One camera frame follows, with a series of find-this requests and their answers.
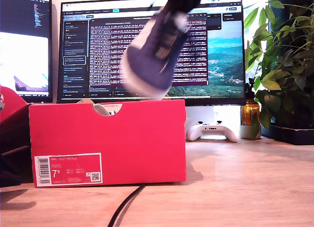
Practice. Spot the red shoebox lid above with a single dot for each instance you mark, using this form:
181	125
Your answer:
9	106

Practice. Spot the red cardboard shoebox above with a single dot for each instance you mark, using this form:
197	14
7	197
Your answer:
137	143

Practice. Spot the wide black computer monitor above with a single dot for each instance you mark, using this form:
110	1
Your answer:
98	52

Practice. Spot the green leafy potted plant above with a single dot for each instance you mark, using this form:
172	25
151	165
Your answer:
282	65

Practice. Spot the amber glass pump bottle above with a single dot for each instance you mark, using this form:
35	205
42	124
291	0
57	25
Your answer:
249	111

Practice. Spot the white game controller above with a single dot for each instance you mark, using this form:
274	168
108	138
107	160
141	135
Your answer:
211	131

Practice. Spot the small pale pot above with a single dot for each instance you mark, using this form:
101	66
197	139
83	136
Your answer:
246	132

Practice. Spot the narrow black computer monitor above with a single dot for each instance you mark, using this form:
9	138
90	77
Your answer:
24	15

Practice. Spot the dark plant tray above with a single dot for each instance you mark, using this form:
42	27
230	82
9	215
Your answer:
294	136

